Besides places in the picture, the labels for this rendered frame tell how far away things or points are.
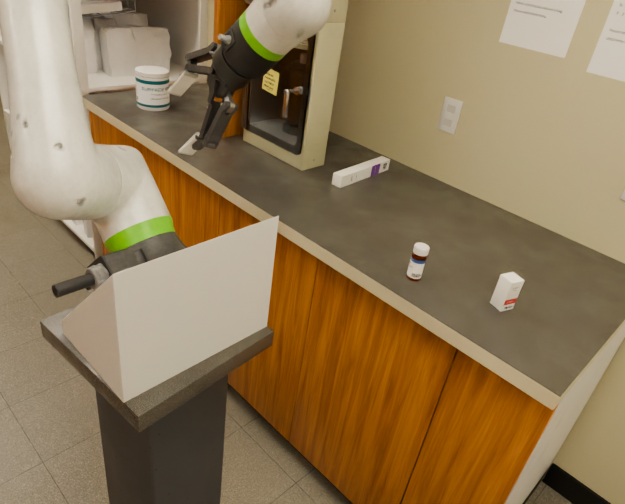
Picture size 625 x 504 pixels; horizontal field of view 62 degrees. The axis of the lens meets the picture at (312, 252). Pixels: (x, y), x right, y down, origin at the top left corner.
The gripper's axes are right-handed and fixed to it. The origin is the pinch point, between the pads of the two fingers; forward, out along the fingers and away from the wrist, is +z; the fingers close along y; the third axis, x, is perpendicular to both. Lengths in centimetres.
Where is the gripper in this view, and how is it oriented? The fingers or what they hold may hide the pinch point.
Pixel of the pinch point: (182, 119)
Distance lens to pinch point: 109.1
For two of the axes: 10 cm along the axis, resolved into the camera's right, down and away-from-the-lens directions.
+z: -6.7, 3.6, 6.5
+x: 7.1, 0.3, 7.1
